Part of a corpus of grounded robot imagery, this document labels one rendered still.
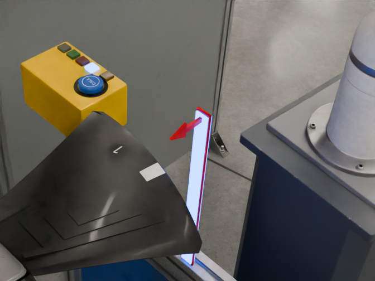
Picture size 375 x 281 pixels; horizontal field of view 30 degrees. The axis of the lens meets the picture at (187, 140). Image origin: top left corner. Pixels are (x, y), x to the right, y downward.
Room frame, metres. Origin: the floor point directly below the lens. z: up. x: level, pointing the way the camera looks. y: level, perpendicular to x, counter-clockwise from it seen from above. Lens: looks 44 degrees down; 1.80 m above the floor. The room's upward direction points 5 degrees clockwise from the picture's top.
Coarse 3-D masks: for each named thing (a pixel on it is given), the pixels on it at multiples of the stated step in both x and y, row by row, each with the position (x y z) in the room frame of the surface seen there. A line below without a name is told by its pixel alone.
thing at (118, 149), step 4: (120, 140) 0.64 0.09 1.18; (116, 144) 0.63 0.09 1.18; (120, 144) 0.63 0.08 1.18; (124, 144) 0.63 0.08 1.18; (108, 148) 0.62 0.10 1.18; (112, 148) 0.62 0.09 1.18; (116, 148) 0.62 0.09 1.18; (120, 148) 0.63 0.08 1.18; (124, 148) 0.63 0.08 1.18; (128, 148) 0.63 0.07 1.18; (108, 152) 0.62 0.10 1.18; (112, 152) 0.62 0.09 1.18; (116, 152) 0.62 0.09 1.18; (120, 152) 0.62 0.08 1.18; (124, 152) 0.62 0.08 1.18; (112, 156) 0.61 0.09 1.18; (116, 156) 0.61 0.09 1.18; (120, 156) 0.61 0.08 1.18
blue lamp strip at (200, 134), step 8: (200, 128) 0.69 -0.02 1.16; (200, 136) 0.69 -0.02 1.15; (200, 144) 0.69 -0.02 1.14; (192, 152) 0.70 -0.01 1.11; (200, 152) 0.69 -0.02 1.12; (192, 160) 0.70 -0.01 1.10; (200, 160) 0.69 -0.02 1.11; (192, 168) 0.70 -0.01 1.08; (200, 168) 0.69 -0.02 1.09; (192, 176) 0.70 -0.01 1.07; (200, 176) 0.69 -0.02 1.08; (192, 184) 0.69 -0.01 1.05; (200, 184) 0.69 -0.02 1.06; (192, 192) 0.69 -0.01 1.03; (192, 200) 0.69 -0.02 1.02; (192, 208) 0.69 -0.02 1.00; (192, 216) 0.69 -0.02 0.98; (184, 256) 0.70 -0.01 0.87
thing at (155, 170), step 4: (156, 164) 0.62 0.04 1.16; (148, 168) 0.61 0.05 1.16; (152, 168) 0.61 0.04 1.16; (156, 168) 0.61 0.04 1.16; (160, 168) 0.62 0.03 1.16; (140, 172) 0.60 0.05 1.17; (144, 172) 0.60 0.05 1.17; (148, 172) 0.60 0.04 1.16; (152, 172) 0.60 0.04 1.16; (156, 172) 0.61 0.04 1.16; (160, 172) 0.61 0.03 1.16; (164, 172) 0.61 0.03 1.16; (144, 176) 0.59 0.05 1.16; (148, 176) 0.60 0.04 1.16; (152, 176) 0.60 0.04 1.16; (156, 176) 0.60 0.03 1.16; (148, 180) 0.59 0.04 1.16
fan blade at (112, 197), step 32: (96, 128) 0.65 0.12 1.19; (64, 160) 0.59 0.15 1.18; (96, 160) 0.60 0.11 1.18; (128, 160) 0.61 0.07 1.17; (32, 192) 0.53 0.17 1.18; (64, 192) 0.54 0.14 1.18; (96, 192) 0.55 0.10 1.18; (128, 192) 0.56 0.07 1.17; (160, 192) 0.58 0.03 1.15; (0, 224) 0.48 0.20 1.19; (32, 224) 0.49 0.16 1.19; (64, 224) 0.49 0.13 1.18; (96, 224) 0.50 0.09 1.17; (128, 224) 0.52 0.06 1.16; (160, 224) 0.53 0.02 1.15; (192, 224) 0.55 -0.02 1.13; (32, 256) 0.44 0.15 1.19; (64, 256) 0.45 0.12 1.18; (96, 256) 0.46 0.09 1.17; (128, 256) 0.48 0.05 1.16; (160, 256) 0.49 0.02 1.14
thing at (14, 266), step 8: (0, 248) 0.45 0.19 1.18; (0, 256) 0.44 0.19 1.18; (8, 256) 0.44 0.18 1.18; (0, 264) 0.43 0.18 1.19; (8, 264) 0.43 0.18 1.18; (16, 264) 0.43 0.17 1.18; (0, 272) 0.42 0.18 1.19; (8, 272) 0.42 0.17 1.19; (16, 272) 0.42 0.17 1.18; (24, 272) 0.42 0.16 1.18; (0, 280) 0.41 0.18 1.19; (8, 280) 0.41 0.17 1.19
